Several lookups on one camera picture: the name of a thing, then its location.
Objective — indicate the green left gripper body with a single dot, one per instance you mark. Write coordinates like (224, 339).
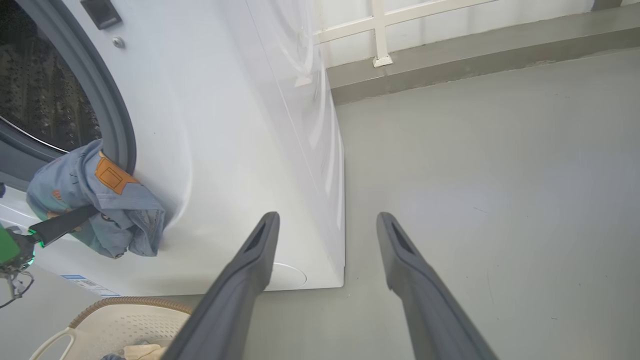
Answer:
(9, 247)

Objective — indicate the white metal railing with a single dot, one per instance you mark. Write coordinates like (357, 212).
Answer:
(380, 30)

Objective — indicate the beige cloth garment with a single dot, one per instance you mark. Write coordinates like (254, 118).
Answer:
(145, 351)

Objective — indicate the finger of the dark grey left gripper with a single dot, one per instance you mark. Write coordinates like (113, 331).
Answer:
(60, 226)

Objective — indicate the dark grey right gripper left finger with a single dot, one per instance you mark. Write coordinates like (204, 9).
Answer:
(230, 300)

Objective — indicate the white front-load washing machine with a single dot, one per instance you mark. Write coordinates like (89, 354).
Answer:
(225, 125)

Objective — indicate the blue energy label sticker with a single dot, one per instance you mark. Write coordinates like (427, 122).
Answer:
(90, 286)

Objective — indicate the round white filter cover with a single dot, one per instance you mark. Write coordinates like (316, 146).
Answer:
(287, 276)

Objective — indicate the cream basket with brown rim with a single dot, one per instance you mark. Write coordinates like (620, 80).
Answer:
(125, 320)

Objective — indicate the grey rubber door gasket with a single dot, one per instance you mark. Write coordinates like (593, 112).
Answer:
(107, 110)

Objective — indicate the steel perforated washer drum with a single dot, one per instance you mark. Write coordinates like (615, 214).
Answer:
(40, 90)

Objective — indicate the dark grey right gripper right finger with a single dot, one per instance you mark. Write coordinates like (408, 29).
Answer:
(430, 310)

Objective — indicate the black door latch socket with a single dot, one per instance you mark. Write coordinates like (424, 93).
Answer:
(101, 11)

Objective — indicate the blue orange-print garment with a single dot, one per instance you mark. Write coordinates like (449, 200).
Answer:
(125, 210)

